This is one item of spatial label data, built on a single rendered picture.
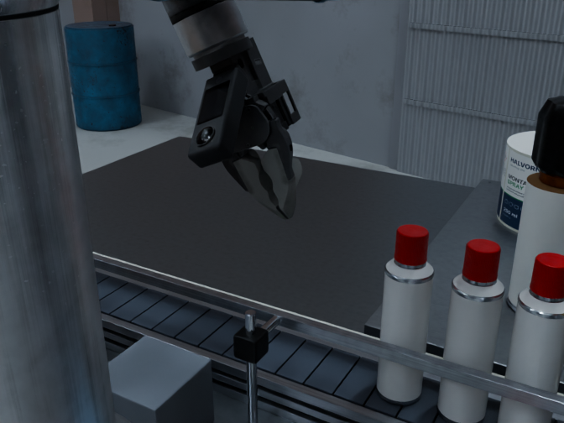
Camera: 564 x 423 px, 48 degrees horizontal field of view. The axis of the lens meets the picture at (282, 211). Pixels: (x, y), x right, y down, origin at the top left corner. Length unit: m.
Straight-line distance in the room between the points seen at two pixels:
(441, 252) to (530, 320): 0.47
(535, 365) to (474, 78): 3.20
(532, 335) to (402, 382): 0.16
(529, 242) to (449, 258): 0.21
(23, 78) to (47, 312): 0.10
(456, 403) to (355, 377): 0.13
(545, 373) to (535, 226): 0.27
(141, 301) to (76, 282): 0.64
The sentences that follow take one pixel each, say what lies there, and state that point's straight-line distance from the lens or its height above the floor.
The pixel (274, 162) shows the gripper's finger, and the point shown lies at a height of 1.13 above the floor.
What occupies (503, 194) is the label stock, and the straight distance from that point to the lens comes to 1.23.
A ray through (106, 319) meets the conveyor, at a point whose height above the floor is 0.88.
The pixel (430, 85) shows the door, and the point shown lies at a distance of 3.93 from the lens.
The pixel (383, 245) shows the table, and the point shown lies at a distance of 1.22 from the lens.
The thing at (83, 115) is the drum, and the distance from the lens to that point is 5.23.
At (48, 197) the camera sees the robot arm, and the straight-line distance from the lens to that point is 0.28.
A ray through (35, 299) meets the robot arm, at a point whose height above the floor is 1.22.
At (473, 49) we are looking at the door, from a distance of 3.79.
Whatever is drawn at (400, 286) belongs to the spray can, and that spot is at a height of 1.03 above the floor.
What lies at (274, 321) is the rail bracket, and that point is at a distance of 0.73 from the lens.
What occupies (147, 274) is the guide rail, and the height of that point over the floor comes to 0.96.
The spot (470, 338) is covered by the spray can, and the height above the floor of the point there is 0.99.
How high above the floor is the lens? 1.36
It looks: 23 degrees down
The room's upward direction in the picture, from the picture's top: straight up
